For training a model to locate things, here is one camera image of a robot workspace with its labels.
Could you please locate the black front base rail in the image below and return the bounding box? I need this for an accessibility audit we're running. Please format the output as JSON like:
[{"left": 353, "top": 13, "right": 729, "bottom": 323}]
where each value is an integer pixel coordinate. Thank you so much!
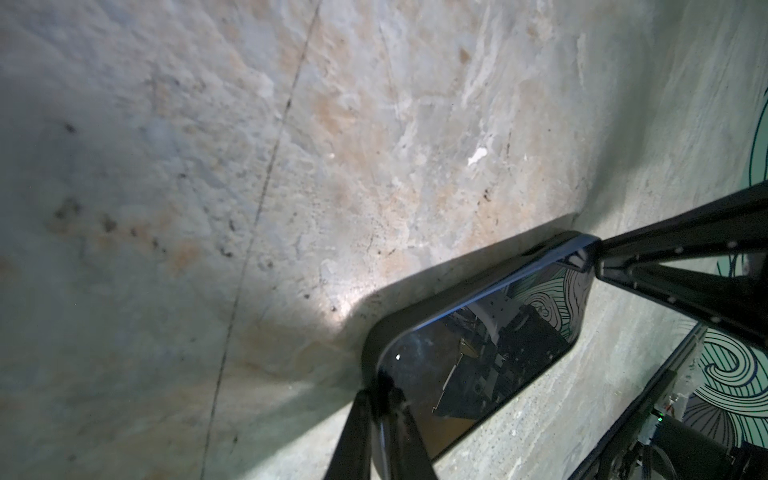
[{"left": 569, "top": 325, "right": 707, "bottom": 479}]

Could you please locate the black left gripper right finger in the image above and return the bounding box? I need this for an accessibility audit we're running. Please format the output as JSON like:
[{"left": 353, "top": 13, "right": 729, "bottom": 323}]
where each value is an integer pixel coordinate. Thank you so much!
[{"left": 380, "top": 388, "right": 437, "bottom": 480}]

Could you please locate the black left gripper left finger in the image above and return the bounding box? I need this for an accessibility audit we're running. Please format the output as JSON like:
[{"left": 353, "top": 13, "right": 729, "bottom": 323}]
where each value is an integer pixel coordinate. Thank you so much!
[{"left": 324, "top": 390, "right": 373, "bottom": 480}]

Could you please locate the black phone case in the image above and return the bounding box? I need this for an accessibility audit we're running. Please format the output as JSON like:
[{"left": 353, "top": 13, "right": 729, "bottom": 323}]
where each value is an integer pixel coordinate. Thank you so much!
[{"left": 361, "top": 230, "right": 601, "bottom": 480}]

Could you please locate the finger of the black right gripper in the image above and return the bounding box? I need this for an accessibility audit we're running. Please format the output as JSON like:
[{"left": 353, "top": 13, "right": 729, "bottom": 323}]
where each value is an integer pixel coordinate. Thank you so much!
[
  {"left": 596, "top": 261, "right": 767, "bottom": 351},
  {"left": 599, "top": 182, "right": 767, "bottom": 266}
]

